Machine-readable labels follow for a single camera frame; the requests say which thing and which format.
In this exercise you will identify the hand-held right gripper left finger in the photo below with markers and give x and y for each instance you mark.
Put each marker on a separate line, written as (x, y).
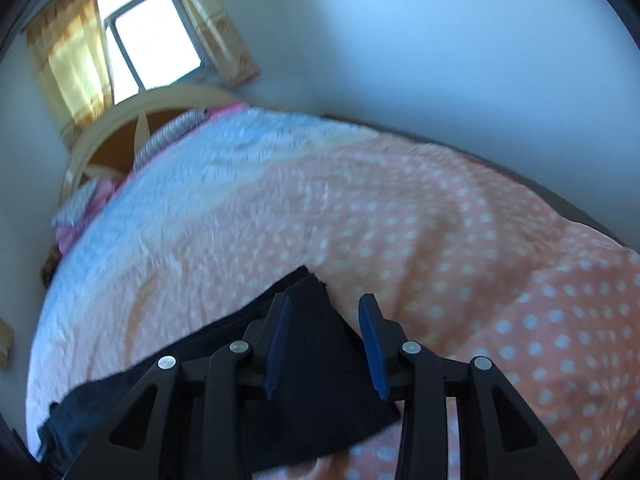
(277, 342)

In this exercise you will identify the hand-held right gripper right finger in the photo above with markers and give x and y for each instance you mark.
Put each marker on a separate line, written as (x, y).
(372, 352)

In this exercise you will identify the black pants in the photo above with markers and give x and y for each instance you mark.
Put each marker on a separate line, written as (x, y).
(320, 360)

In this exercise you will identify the polka dot bed sheet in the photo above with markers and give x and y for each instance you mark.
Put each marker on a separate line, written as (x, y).
(400, 210)

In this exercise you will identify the folded pink blanket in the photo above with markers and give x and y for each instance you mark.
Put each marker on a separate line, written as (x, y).
(67, 239)

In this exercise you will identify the striped pillow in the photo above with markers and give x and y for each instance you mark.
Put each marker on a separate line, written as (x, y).
(170, 132)

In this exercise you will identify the brown fuzzy object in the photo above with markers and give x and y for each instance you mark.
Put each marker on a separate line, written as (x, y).
(50, 267)

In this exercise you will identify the grey patterned pillow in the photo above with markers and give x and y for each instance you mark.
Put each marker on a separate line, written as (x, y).
(80, 205)

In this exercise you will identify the cream wooden headboard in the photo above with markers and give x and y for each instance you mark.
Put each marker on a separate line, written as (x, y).
(150, 104)

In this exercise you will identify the window behind headboard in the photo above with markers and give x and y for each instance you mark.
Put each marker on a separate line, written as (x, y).
(150, 35)

